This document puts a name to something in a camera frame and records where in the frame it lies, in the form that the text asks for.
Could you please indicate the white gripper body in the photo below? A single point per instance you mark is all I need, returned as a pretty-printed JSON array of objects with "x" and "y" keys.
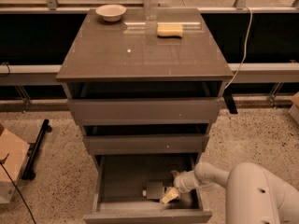
[{"x": 180, "y": 182}]

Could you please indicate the plastic bottle with label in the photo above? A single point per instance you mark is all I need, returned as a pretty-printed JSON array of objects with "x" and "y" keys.
[{"x": 154, "y": 190}]

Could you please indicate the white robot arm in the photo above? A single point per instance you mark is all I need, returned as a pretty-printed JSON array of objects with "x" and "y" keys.
[{"x": 253, "y": 195}]

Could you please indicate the grey bottom drawer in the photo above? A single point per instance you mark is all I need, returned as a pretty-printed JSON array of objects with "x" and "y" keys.
[{"x": 121, "y": 179}]

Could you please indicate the grey drawer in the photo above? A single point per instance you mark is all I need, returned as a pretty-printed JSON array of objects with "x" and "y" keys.
[
  {"x": 149, "y": 103},
  {"x": 146, "y": 139},
  {"x": 121, "y": 179}
]

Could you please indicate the grey middle drawer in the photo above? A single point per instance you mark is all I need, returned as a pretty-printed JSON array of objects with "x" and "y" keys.
[{"x": 146, "y": 139}]

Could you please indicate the grey drawer cabinet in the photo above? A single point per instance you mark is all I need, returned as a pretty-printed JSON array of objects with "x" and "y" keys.
[{"x": 129, "y": 50}]

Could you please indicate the grey top drawer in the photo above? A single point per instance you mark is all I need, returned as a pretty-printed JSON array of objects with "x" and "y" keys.
[{"x": 149, "y": 103}]

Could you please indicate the clear water bottle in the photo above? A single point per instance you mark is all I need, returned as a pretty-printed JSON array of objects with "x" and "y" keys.
[{"x": 151, "y": 9}]

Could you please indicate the cardboard box right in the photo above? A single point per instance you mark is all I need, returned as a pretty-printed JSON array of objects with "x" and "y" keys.
[{"x": 294, "y": 110}]

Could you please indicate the cardboard box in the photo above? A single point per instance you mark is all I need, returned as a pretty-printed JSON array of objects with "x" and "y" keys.
[
  {"x": 13, "y": 152},
  {"x": 294, "y": 110}
]

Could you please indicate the yellow sponge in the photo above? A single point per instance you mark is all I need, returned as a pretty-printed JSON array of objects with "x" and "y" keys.
[{"x": 170, "y": 30}]

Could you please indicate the cardboard box left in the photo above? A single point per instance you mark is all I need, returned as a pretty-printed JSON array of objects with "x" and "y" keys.
[{"x": 13, "y": 152}]

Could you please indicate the white ceramic bowl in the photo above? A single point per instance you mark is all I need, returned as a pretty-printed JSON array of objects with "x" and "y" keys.
[{"x": 111, "y": 13}]

